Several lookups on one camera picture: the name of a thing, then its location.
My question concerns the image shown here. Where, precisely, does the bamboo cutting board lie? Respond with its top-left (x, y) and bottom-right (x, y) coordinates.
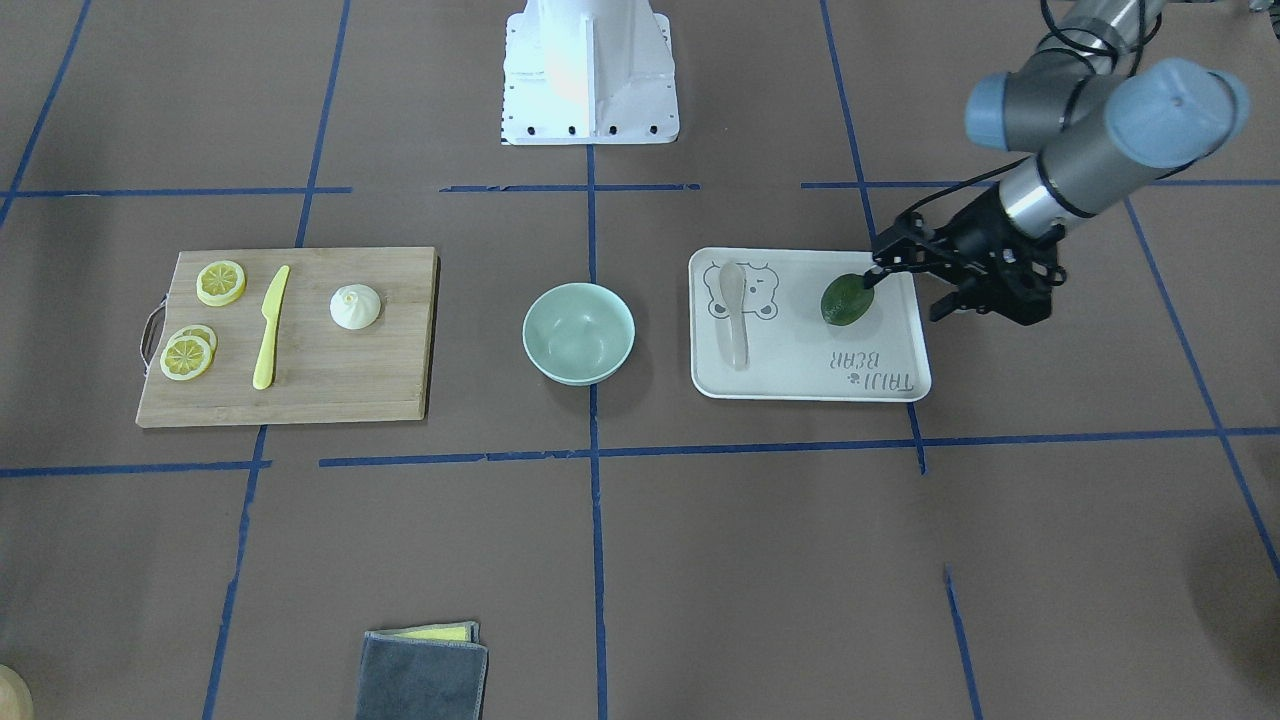
top-left (136, 247), bottom-right (439, 428)

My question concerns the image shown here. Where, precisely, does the green avocado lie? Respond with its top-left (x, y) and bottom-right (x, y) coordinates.
top-left (819, 273), bottom-right (876, 327)

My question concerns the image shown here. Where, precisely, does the yellow sponge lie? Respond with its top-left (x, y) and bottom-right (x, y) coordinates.
top-left (381, 621), bottom-right (477, 643)

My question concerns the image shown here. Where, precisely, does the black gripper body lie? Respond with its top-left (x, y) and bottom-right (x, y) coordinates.
top-left (932, 188), bottom-right (1066, 325)

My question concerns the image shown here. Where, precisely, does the white steamed bun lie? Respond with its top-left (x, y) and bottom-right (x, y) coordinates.
top-left (329, 284), bottom-right (383, 331)

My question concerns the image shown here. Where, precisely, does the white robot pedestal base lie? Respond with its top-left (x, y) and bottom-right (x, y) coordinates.
top-left (500, 1), bottom-right (681, 146)

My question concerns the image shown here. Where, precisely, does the light green bowl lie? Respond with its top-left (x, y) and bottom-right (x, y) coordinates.
top-left (521, 282), bottom-right (636, 387)

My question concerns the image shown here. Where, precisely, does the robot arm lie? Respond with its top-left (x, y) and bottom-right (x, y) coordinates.
top-left (860, 1), bottom-right (1252, 325)

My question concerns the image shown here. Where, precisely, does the lemon slice top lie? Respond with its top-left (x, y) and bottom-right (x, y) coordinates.
top-left (195, 259), bottom-right (246, 307)

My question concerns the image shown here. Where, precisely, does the translucent white spoon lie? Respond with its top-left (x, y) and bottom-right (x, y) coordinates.
top-left (717, 261), bottom-right (749, 372)

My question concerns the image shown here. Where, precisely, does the lemon slice partly hidden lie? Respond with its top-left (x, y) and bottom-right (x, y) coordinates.
top-left (166, 324), bottom-right (218, 352)

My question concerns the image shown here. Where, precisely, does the grey folded cloth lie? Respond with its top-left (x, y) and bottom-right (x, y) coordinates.
top-left (355, 620), bottom-right (489, 719)

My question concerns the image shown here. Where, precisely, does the wooden disc stand base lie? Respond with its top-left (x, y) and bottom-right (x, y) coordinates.
top-left (0, 665), bottom-right (35, 720)

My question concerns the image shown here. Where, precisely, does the white bear tray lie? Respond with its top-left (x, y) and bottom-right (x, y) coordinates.
top-left (687, 247), bottom-right (932, 404)

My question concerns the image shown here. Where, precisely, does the yellow plastic knife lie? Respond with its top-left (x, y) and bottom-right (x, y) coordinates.
top-left (251, 265), bottom-right (291, 391)

